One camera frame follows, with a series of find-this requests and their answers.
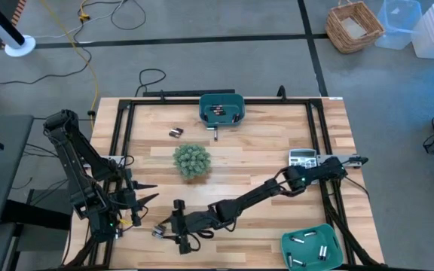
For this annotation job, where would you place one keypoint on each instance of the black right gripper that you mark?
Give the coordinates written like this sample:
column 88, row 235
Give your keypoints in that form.
column 192, row 223

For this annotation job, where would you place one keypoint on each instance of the orange black striped board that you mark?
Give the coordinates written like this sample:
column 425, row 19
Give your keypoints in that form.
column 19, row 7

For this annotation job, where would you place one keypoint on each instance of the small black AAA battery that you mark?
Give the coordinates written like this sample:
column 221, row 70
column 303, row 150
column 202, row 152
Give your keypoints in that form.
column 215, row 133

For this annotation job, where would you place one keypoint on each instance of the black power strip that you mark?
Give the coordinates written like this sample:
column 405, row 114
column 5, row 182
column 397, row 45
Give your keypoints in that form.
column 187, row 93

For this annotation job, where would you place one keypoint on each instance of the wicker basket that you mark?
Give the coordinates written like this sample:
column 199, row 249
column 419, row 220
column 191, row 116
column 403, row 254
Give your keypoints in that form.
column 337, row 34

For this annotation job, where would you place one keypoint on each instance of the artificial succulent in grey pot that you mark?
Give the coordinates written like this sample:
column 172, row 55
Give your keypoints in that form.
column 190, row 161

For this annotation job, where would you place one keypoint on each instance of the grey paper sheet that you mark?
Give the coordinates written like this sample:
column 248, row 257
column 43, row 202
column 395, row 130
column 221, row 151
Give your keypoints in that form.
column 353, row 28

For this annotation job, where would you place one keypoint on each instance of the black desk foot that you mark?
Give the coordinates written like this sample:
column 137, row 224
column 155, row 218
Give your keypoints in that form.
column 36, row 214

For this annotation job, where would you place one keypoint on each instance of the grey desk calculator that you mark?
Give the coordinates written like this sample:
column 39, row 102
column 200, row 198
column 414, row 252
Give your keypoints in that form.
column 303, row 156

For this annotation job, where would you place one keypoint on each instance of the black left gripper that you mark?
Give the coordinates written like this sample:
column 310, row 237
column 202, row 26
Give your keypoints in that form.
column 126, row 195

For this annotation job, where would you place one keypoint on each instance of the green plastic bin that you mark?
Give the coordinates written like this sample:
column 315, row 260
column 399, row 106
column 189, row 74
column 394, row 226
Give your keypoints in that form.
column 307, row 250

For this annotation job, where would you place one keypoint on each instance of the dark teal plastic bin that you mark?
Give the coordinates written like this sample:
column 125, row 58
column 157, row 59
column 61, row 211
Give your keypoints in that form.
column 230, row 105

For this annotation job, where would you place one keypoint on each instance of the clear blue plastic bin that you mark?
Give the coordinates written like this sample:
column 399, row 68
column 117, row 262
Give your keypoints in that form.
column 398, row 22

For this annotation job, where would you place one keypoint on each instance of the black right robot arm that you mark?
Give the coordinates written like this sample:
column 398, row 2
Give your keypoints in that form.
column 254, row 195

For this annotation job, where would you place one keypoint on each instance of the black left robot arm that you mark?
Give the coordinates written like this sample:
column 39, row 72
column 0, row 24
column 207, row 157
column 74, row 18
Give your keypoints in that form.
column 72, row 162

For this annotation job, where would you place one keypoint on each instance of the dark grey desk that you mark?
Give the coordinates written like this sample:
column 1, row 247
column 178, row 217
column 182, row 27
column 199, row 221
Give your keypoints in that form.
column 6, row 180

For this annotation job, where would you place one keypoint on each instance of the black metal table frame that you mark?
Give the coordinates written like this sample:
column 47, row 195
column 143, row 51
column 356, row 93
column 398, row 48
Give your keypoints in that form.
column 269, row 101

